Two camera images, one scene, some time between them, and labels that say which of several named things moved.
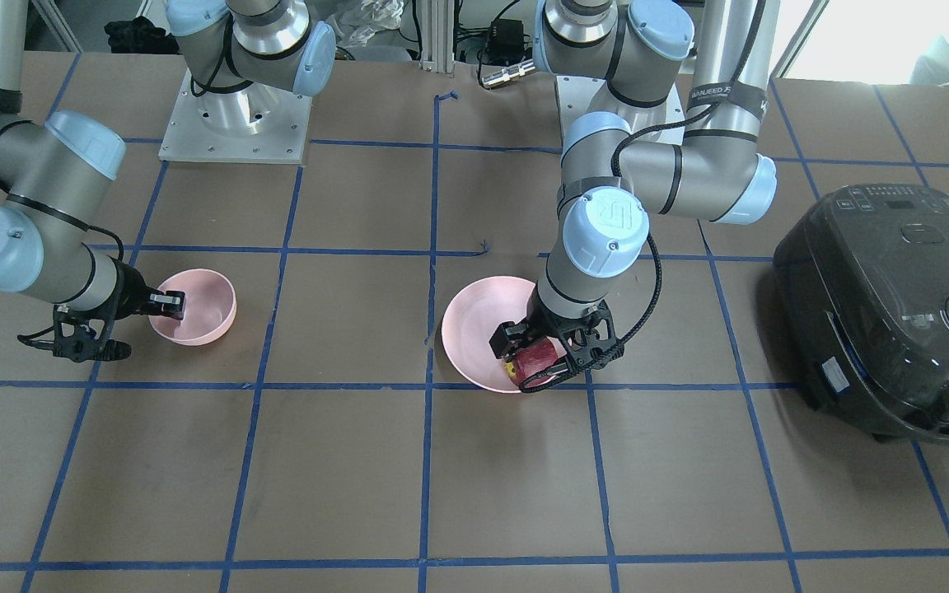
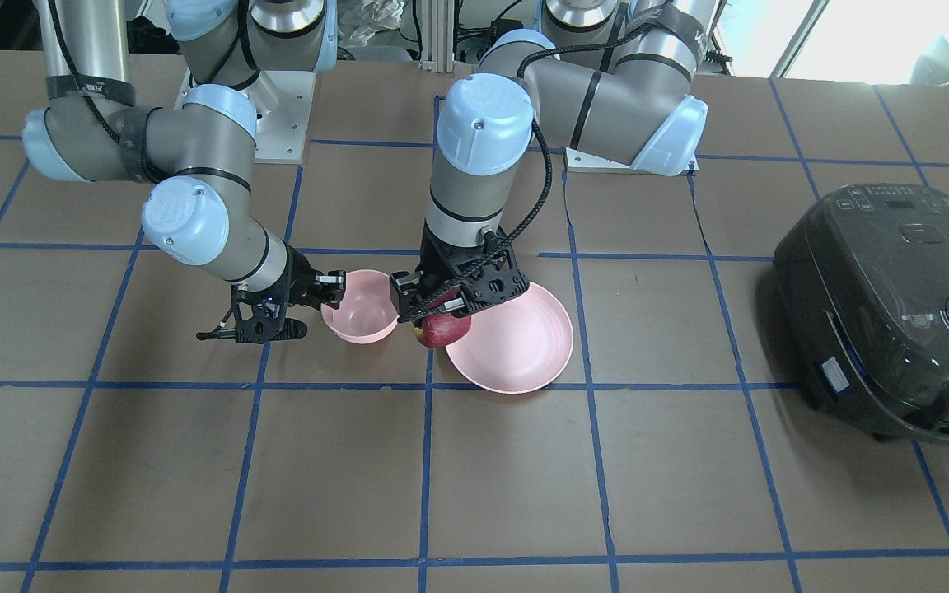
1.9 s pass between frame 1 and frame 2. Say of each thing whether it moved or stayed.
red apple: moved
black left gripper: moved
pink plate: stayed
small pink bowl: moved
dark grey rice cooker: stayed
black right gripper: moved
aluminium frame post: stayed
